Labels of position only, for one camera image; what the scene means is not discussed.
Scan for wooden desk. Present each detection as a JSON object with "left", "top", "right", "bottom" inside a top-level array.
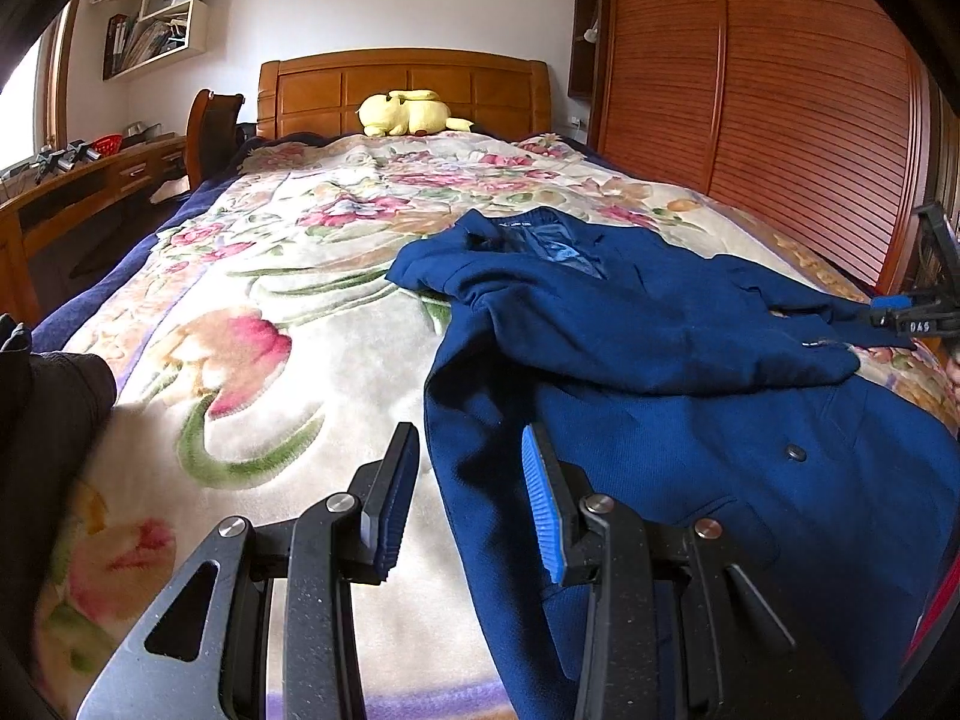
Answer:
[{"left": 0, "top": 133, "right": 188, "bottom": 331}]

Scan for floral blanket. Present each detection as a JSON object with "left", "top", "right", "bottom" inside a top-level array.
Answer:
[{"left": 34, "top": 127, "right": 960, "bottom": 720}]

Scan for wooden bed headboard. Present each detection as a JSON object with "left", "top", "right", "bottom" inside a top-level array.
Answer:
[{"left": 257, "top": 49, "right": 552, "bottom": 143}]

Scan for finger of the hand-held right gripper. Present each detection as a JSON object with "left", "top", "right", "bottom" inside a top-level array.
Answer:
[
  {"left": 911, "top": 204, "right": 960, "bottom": 293},
  {"left": 870, "top": 292, "right": 960, "bottom": 350}
]

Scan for wooden slatted wardrobe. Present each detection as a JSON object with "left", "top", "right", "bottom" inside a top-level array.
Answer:
[{"left": 589, "top": 0, "right": 960, "bottom": 301}]

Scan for blue suit jacket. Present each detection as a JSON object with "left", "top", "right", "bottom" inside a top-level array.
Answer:
[{"left": 386, "top": 208, "right": 960, "bottom": 720}]

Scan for wooden open shelf niche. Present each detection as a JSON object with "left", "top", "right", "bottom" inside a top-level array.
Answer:
[{"left": 568, "top": 0, "right": 610, "bottom": 100}]

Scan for white wall shelf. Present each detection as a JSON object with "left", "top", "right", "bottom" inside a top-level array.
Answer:
[{"left": 90, "top": 0, "right": 222, "bottom": 82}]

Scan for dark blue bed sheet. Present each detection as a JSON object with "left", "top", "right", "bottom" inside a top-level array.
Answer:
[{"left": 30, "top": 157, "right": 252, "bottom": 353}]

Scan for wooden chair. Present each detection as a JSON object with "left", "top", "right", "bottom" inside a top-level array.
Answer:
[{"left": 186, "top": 88, "right": 247, "bottom": 192}]

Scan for yellow plush toy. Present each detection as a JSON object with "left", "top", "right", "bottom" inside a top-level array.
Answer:
[{"left": 355, "top": 88, "right": 473, "bottom": 139}]

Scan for black gadgets on desk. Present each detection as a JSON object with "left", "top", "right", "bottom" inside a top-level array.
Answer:
[{"left": 34, "top": 140, "right": 102, "bottom": 182}]

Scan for person's dark clothing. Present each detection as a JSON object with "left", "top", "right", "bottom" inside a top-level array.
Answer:
[{"left": 0, "top": 311, "right": 119, "bottom": 691}]

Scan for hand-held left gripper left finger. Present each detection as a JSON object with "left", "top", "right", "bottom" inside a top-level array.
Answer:
[{"left": 75, "top": 422, "right": 421, "bottom": 720}]

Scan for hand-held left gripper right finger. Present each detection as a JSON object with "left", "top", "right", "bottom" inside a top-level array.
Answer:
[{"left": 521, "top": 424, "right": 848, "bottom": 720}]

